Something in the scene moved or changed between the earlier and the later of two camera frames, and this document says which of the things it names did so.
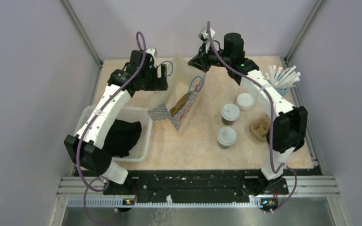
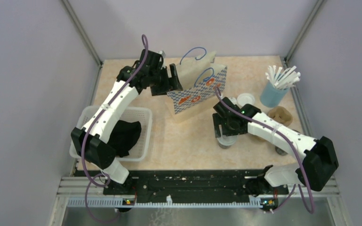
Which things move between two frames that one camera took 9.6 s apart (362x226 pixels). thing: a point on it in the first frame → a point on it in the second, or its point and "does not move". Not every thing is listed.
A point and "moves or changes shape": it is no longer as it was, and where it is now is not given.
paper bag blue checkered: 178,104 moves or changes shape
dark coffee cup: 223,147 does not move
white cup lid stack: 245,101 does not move
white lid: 226,136 does not move
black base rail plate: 197,186 does not move
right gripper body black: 209,57 → 227,129
